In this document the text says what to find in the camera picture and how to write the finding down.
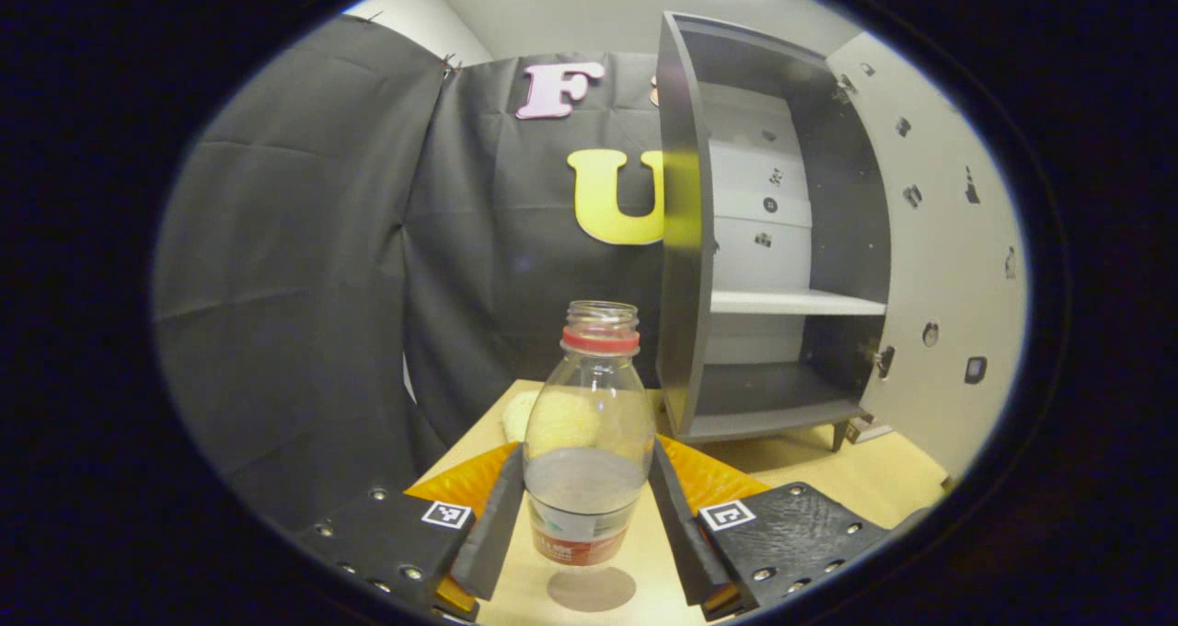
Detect black backdrop cloth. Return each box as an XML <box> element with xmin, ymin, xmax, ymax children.
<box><xmin>152</xmin><ymin>14</ymin><xmax>693</xmax><ymax>535</ymax></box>

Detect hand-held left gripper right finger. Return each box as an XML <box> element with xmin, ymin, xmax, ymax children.
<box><xmin>649</xmin><ymin>435</ymin><xmax>892</xmax><ymax>622</ymax></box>

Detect pale woven coaster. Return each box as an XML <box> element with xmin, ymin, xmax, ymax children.
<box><xmin>502</xmin><ymin>388</ymin><xmax>608</xmax><ymax>458</ymax></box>

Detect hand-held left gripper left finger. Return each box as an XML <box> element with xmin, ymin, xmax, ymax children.
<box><xmin>294</xmin><ymin>442</ymin><xmax>527</xmax><ymax>622</ymax></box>

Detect clear plastic bottle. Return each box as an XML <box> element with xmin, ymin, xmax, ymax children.
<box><xmin>523</xmin><ymin>300</ymin><xmax>657</xmax><ymax>568</ymax></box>

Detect dark grey cabinet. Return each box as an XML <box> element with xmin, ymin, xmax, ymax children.
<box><xmin>655</xmin><ymin>11</ymin><xmax>894</xmax><ymax>452</ymax></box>

